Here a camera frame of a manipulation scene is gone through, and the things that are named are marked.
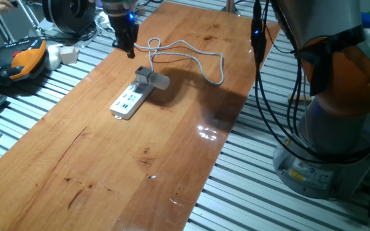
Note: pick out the silver orange robot arm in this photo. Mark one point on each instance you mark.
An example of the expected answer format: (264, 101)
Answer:
(332, 19)

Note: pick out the white rounded object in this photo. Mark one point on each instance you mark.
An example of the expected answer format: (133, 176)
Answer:
(53, 57)

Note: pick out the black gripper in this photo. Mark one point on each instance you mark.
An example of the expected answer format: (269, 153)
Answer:
(124, 27)

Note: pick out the brown wooden board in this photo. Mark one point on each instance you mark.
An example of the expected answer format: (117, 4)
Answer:
(108, 176)

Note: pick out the orange black teach pendant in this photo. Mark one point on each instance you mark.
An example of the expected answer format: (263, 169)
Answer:
(24, 61)

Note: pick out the light wooden cube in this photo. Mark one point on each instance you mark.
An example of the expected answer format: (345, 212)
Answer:
(68, 55)

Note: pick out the large black round spool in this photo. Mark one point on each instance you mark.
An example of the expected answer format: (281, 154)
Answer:
(59, 16)

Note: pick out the small wooden stick piece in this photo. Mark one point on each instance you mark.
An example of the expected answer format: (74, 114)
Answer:
(295, 97)

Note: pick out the white power strip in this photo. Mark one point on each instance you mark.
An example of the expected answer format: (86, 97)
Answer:
(128, 101)

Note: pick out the white bulb holder with bulb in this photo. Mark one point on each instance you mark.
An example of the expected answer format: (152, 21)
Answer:
(153, 78)

